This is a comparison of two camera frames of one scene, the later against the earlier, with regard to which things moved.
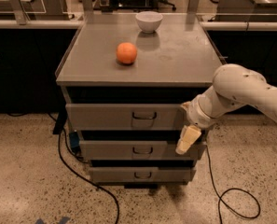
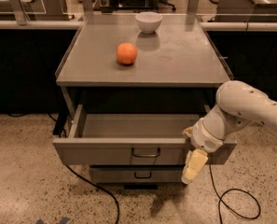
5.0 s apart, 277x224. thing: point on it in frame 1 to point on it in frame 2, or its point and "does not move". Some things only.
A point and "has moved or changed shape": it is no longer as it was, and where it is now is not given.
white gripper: [194, 113] to [204, 138]
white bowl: [148, 21] does not move
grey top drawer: [127, 116] has moved or changed shape
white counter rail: [76, 23] does not move
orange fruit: [126, 53] does not move
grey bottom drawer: [142, 175] does not move
